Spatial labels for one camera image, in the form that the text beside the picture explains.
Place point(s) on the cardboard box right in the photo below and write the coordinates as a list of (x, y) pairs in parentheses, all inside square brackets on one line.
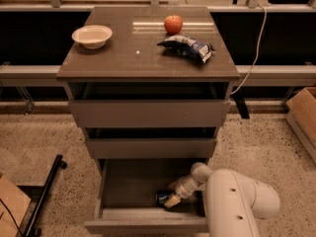
[(302, 118)]

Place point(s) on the black metal bar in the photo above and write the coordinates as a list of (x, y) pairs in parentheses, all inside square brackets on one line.
[(31, 230)]

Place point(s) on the cardboard box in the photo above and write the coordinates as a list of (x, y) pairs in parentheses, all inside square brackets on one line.
[(302, 118), (13, 207)]

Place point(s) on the red apple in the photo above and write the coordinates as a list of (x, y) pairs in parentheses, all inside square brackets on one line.
[(173, 24)]

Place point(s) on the grey drawer cabinet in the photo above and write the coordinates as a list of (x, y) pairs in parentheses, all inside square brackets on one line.
[(132, 53)]

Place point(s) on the white bowl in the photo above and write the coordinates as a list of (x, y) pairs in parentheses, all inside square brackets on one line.
[(92, 36)]

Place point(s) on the grey bottom drawer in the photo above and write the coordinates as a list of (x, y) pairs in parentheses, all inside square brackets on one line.
[(127, 204)]

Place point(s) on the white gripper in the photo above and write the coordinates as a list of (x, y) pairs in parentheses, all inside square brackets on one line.
[(181, 190)]

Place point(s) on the blue pepsi can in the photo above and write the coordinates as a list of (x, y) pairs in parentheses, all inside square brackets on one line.
[(162, 196)]

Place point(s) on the grey top drawer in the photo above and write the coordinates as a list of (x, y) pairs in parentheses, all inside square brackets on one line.
[(159, 104)]

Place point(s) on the cardboard box left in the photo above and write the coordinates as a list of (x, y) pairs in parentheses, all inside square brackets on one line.
[(13, 207)]

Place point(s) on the blue white chip bag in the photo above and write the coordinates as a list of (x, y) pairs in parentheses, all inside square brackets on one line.
[(188, 47)]

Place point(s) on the grey drawer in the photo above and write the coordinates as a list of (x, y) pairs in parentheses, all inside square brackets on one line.
[(159, 104), (127, 204), (161, 142)]

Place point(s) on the grey middle drawer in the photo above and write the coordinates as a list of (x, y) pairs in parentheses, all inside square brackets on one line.
[(161, 142)]

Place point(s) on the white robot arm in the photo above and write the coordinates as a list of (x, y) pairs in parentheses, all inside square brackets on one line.
[(232, 202)]

